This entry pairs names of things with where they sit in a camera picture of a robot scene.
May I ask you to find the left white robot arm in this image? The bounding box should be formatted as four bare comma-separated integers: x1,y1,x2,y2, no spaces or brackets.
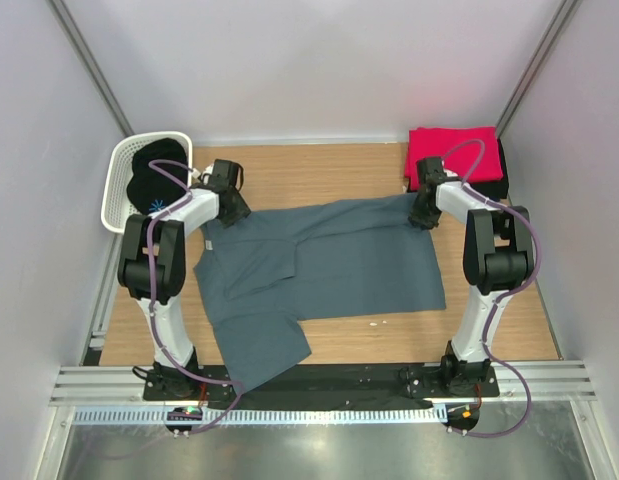
118,159,251,400

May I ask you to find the blue-grey t shirt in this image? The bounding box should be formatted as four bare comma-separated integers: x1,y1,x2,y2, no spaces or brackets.
194,194,446,392

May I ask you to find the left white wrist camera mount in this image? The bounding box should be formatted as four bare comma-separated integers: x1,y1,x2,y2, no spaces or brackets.
191,165,213,188

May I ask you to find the white perforated plastic basket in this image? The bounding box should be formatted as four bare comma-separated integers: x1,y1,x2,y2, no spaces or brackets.
100,131,193,234

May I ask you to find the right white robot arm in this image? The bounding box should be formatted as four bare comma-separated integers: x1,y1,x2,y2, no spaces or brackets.
409,157,537,396

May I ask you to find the white slotted cable duct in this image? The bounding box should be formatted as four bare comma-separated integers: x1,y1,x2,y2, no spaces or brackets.
73,405,447,426

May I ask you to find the folded black t shirt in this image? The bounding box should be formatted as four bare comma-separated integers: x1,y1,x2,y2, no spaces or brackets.
405,139,508,200

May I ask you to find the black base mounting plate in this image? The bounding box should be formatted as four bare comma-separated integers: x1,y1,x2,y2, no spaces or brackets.
142,362,501,412

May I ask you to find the aluminium frame rail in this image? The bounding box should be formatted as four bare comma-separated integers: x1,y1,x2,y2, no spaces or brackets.
50,360,596,405

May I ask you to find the black t shirt in basket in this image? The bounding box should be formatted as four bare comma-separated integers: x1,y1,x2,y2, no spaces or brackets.
126,138,188,215

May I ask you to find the folded red t shirt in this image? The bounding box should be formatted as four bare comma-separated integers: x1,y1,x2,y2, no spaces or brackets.
404,126,504,191

